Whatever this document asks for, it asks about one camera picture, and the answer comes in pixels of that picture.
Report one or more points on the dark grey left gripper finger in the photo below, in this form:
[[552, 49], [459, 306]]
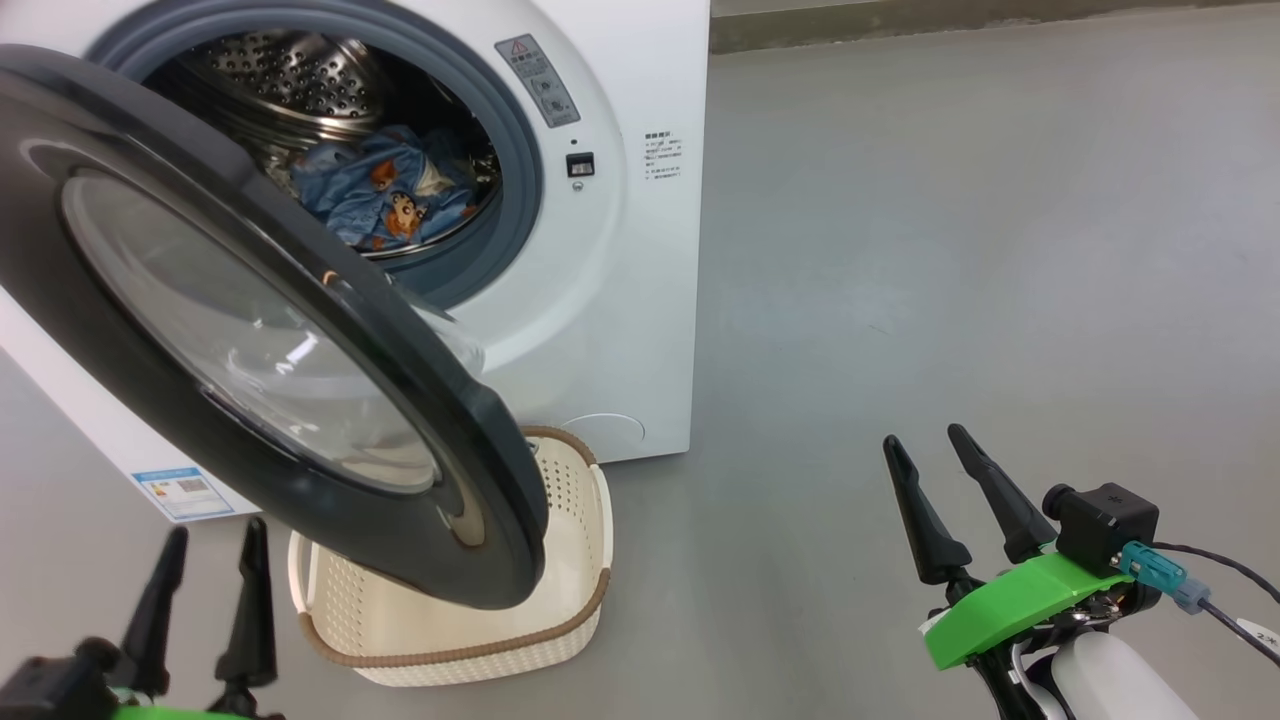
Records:
[[250, 610], [155, 620]]

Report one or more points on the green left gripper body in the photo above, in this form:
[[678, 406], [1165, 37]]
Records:
[[200, 708]]

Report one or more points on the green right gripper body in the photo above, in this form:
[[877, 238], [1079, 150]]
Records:
[[1010, 605]]

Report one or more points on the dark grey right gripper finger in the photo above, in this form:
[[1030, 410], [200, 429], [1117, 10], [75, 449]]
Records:
[[1005, 505], [925, 520]]

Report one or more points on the round dark washer door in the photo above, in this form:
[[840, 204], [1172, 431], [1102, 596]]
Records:
[[400, 400]]

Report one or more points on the blue cartoon print garment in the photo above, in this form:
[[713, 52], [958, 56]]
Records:
[[360, 190]]

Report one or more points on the white front-load washing machine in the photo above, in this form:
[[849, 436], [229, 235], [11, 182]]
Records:
[[620, 300]]

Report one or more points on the stainless steel washing machine drum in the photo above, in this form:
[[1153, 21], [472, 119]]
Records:
[[290, 80]]

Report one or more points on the blue energy label sticker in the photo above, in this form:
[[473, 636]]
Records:
[[185, 493]]

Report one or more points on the cream perforated laundry basket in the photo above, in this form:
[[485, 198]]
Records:
[[560, 600]]

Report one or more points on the printed instruction text label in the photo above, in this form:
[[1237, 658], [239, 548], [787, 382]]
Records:
[[664, 156]]

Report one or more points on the grey warning sticker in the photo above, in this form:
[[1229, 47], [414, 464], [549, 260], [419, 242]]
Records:
[[538, 80]]

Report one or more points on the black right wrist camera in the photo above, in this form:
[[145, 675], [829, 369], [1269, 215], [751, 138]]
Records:
[[1105, 525]]

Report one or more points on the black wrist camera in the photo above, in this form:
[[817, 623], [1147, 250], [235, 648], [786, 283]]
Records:
[[1105, 525], [55, 685]]

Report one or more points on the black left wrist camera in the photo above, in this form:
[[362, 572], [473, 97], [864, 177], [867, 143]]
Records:
[[55, 685]]

